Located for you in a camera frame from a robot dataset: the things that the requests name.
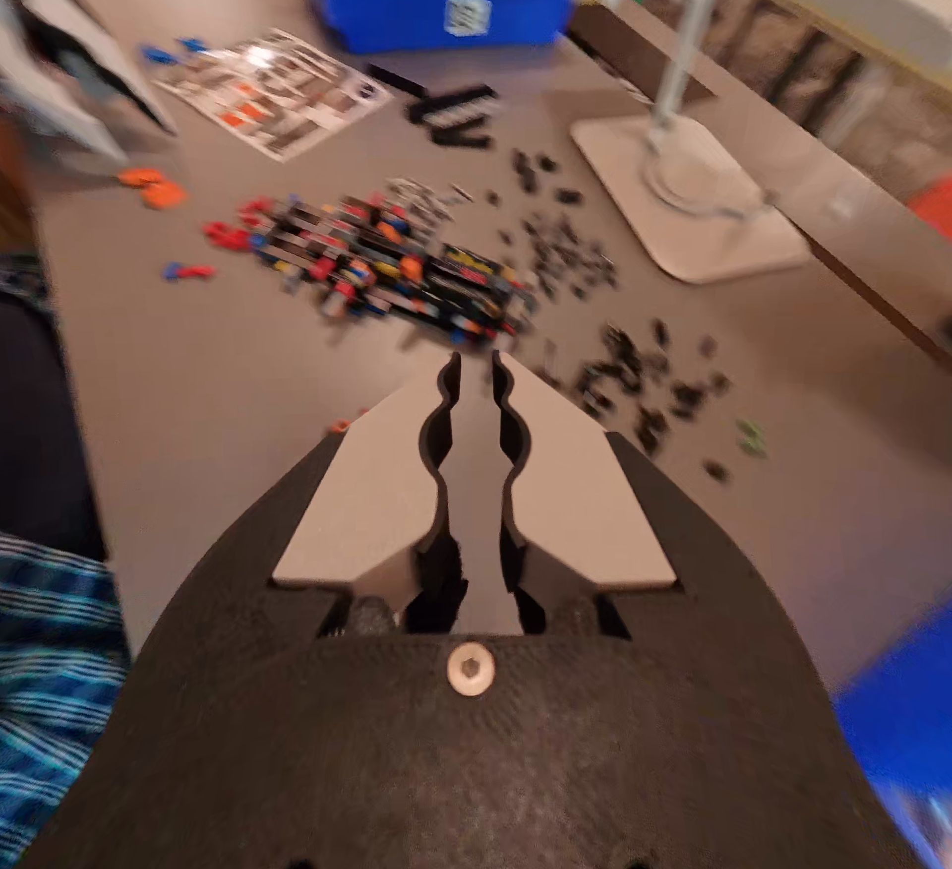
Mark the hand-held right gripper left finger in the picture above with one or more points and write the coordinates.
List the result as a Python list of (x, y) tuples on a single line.
[(357, 512)]

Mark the wide black lego beam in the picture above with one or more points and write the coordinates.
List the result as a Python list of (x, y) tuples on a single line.
[(454, 101)]

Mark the single red lego pin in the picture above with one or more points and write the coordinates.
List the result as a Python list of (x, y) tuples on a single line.
[(199, 271)]

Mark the black lego ribbed block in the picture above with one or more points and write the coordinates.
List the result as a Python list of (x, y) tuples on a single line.
[(570, 197)]

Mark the partly built lego model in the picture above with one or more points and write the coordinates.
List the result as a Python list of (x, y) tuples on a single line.
[(387, 274)]

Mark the single blue lego pin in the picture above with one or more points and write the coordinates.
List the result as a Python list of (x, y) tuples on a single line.
[(172, 271)]

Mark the white lamp base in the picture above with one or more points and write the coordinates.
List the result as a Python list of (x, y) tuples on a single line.
[(699, 229)]

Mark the dark undershirt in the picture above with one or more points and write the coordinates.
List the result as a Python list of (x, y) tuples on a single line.
[(37, 422)]

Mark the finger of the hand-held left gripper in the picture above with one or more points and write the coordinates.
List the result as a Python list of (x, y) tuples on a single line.
[(44, 110), (82, 28)]

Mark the thin black lego beam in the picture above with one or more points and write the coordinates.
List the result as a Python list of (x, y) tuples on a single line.
[(394, 79)]

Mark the pile of black lego pins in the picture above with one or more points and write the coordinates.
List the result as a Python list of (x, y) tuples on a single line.
[(639, 378)]

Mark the pile of light grey lego pieces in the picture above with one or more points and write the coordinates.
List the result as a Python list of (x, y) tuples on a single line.
[(428, 193)]

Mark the pile of blue lego pins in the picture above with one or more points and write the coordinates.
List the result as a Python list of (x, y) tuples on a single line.
[(175, 50)]

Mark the lego sticker sheet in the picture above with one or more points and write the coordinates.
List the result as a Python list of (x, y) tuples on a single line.
[(275, 91)]

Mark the black lego double connector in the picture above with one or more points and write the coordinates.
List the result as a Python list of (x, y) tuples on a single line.
[(522, 159)]

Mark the pile of red lego pins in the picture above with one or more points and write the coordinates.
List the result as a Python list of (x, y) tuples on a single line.
[(234, 229)]

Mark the orange lego piece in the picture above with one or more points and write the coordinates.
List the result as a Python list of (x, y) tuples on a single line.
[(165, 196), (141, 177)]

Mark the pile of dark grey lego pieces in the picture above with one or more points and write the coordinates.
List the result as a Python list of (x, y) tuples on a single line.
[(565, 251)]

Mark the orange object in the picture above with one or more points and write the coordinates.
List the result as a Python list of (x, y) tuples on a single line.
[(933, 207)]

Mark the green lego pieces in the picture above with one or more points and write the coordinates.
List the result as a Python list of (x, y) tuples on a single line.
[(751, 435)]

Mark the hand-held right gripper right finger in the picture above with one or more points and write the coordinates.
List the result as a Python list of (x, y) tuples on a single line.
[(587, 512)]

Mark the black lego curved panel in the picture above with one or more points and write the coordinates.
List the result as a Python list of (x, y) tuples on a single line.
[(529, 179)]

